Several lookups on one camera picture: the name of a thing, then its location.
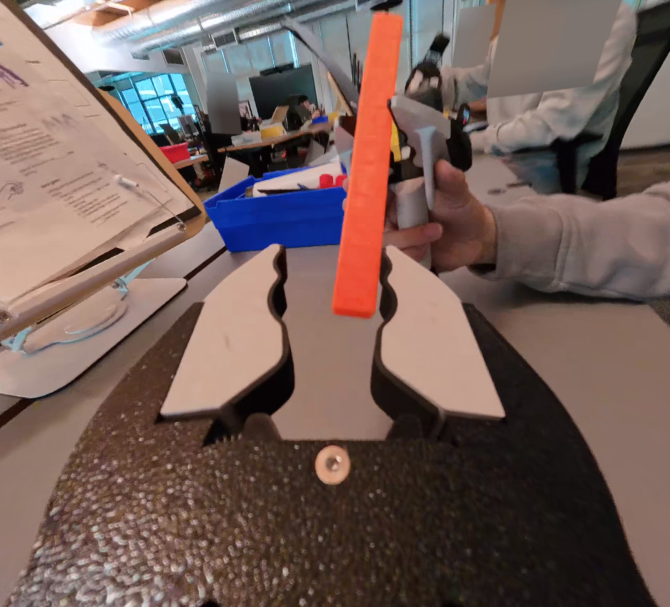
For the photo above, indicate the exercise sheet with blue banner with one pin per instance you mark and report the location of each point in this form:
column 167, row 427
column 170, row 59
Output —
column 52, row 146

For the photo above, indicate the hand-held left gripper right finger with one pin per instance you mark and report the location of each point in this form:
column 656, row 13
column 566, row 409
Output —
column 439, row 350

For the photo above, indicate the black office chair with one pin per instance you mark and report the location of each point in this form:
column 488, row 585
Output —
column 638, row 94

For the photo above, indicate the red toy brick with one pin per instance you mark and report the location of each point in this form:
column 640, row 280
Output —
column 334, row 181

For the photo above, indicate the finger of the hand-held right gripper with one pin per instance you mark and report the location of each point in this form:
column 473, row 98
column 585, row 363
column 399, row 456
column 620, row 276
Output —
column 418, row 118
column 345, row 141

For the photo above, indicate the grey desk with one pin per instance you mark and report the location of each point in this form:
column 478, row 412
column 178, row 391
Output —
column 576, row 382

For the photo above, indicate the white instruction sheet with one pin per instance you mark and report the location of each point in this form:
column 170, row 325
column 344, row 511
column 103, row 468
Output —
column 78, row 172

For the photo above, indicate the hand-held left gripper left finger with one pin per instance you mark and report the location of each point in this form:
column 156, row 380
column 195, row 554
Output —
column 230, row 345

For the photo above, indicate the red ribbed plastic bin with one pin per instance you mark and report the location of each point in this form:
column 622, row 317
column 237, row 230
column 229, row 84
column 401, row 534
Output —
column 175, row 151

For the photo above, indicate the orange segmented bar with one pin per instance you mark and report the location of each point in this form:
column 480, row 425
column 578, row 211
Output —
column 366, row 172

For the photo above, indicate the wooden document stand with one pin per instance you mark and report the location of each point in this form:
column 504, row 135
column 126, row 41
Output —
column 104, row 261

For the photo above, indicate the blue plastic bin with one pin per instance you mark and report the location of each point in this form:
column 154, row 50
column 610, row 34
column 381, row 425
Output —
column 272, row 225

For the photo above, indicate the black monitor screen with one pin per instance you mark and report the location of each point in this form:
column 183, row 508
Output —
column 282, row 91

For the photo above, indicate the person's right hand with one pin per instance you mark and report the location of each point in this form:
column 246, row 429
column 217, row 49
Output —
column 460, row 220

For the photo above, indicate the black floor lamp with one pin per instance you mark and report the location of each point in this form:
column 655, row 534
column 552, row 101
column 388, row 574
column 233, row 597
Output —
column 386, row 4

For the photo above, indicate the person's right forearm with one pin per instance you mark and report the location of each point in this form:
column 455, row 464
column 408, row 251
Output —
column 576, row 246

